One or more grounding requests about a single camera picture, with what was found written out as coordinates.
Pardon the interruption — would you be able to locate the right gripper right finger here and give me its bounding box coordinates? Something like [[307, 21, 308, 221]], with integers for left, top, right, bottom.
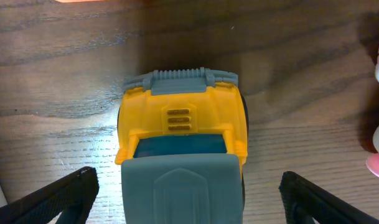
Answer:
[[279, 171, 379, 224]]

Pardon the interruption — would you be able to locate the colourful puzzle cube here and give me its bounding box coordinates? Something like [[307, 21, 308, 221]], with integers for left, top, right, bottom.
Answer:
[[55, 0, 104, 3]]

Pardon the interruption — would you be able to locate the yellow grey toy truck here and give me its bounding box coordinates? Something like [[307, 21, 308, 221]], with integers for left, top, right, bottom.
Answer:
[[115, 67, 248, 224]]

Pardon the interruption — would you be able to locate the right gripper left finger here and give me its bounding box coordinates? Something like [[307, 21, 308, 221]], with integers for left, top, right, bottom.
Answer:
[[0, 166, 100, 224]]

